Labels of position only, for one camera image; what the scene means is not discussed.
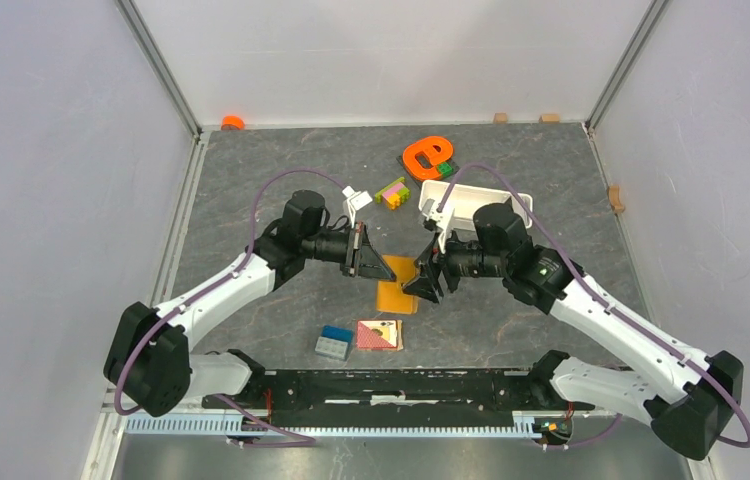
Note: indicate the wooden block right side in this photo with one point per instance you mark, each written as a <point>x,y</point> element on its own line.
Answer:
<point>615,199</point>

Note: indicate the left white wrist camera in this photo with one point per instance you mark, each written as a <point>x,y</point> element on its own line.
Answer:
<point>354,201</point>

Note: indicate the colourful toy brick stack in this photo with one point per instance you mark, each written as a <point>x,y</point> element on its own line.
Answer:
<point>394,194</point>

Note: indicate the wooden block middle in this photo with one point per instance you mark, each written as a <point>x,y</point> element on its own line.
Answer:
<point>550,118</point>

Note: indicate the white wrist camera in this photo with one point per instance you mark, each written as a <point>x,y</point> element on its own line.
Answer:
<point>437,216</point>
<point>354,201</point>

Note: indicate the orange tape roll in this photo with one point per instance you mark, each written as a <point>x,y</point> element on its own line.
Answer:
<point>232,122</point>

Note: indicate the orange plastic letter e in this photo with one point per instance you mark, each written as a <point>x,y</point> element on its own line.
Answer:
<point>429,158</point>

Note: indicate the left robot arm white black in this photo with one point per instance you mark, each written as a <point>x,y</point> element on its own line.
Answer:
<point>150,359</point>

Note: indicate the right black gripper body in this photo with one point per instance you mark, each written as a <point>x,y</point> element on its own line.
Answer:
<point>449,262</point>

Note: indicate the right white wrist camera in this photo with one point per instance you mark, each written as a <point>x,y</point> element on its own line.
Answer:
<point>437,216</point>

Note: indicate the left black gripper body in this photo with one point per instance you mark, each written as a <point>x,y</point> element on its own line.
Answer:
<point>351,265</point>

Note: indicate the blue grey toy brick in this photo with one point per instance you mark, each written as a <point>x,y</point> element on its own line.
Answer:
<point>334,343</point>

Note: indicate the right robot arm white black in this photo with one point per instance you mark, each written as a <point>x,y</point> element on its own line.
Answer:
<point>686,396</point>

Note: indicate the green toy brick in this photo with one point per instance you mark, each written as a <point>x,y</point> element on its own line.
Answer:
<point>445,170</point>

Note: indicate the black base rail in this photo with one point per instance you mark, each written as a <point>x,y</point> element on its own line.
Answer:
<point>475,397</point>

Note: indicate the red playing card deck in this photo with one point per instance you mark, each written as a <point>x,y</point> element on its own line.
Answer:
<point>379,335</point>

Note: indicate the wooden block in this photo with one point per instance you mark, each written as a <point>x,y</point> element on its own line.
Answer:
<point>500,118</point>
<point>550,118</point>
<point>615,199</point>

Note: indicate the wooden block left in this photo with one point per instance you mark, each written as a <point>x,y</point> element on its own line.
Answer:
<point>500,118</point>

